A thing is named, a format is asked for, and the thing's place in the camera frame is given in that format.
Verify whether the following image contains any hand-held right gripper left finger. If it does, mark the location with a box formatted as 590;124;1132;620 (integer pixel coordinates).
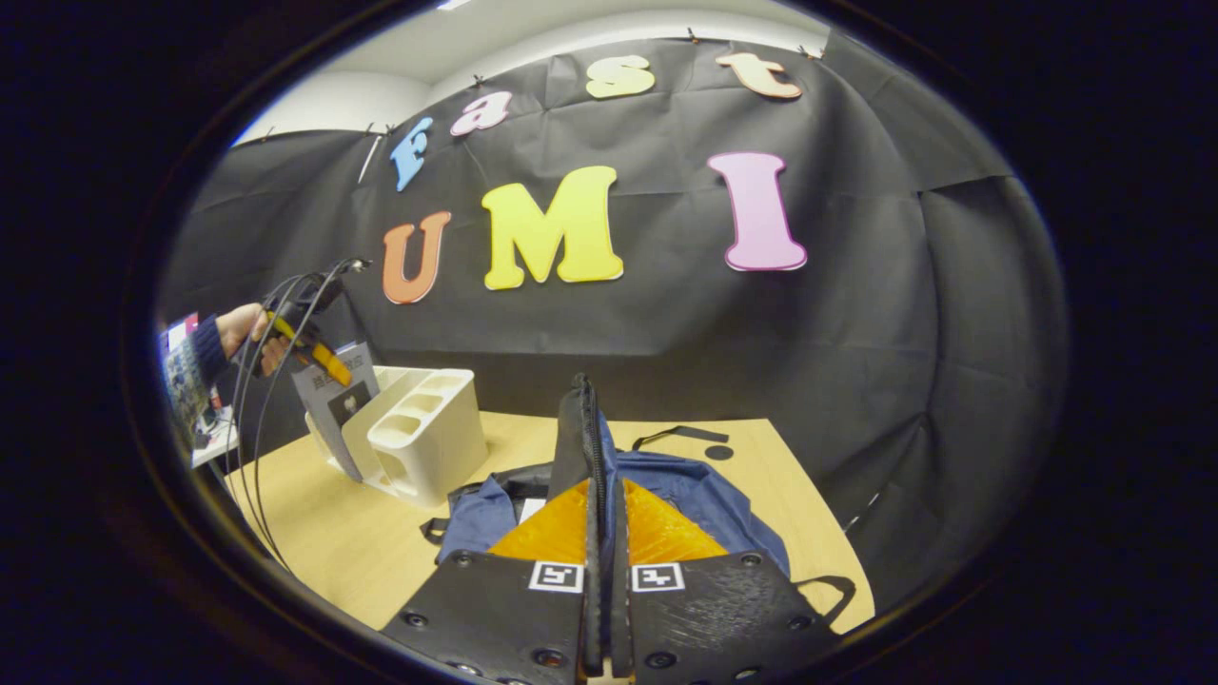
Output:
381;476;605;685

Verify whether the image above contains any white plastic bookshelf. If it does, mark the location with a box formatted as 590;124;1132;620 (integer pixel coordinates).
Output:
304;366;489;510

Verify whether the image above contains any blue schoolbag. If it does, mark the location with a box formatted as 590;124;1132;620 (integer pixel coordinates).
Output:
421;373;857;629

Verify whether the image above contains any grey-blue cover book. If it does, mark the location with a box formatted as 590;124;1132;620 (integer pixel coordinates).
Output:
290;341;382;484

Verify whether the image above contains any black backdrop cloth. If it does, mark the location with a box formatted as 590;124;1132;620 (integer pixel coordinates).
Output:
157;29;1067;610

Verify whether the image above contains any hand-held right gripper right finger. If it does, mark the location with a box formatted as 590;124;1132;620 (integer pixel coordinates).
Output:
609;476;843;685

